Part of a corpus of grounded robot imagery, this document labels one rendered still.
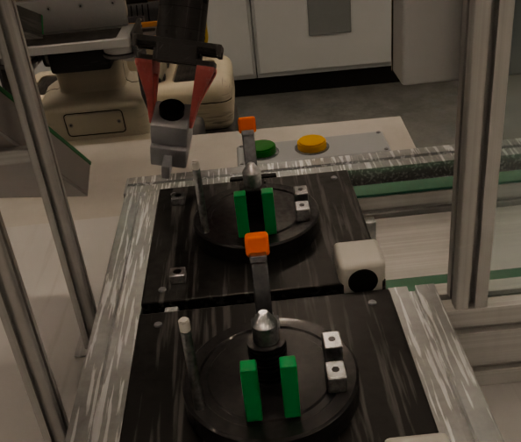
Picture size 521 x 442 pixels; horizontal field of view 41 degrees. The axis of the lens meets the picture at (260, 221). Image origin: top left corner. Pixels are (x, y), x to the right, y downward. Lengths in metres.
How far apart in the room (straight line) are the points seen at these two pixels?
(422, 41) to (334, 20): 3.21
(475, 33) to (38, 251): 0.70
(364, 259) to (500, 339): 0.15
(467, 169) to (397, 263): 0.24
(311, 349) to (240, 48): 3.28
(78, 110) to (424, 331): 1.00
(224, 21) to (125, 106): 2.34
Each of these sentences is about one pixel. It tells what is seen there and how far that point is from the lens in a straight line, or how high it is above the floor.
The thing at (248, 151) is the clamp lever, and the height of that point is 1.04.
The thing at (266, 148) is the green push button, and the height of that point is 0.97.
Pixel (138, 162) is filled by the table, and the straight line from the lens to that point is 1.25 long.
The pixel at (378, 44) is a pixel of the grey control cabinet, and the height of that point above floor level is 0.23.
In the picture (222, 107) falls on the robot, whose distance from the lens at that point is 1.73.
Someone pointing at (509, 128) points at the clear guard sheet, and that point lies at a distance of 0.61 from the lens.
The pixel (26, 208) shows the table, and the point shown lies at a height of 0.86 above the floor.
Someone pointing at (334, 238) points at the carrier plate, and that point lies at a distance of 0.76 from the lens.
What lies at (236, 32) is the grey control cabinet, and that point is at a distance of 3.78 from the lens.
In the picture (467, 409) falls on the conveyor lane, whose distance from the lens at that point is 0.59.
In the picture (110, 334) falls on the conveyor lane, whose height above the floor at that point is 0.96.
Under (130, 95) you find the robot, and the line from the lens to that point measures 1.48.
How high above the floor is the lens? 1.38
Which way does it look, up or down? 31 degrees down
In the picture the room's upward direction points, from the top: 6 degrees counter-clockwise
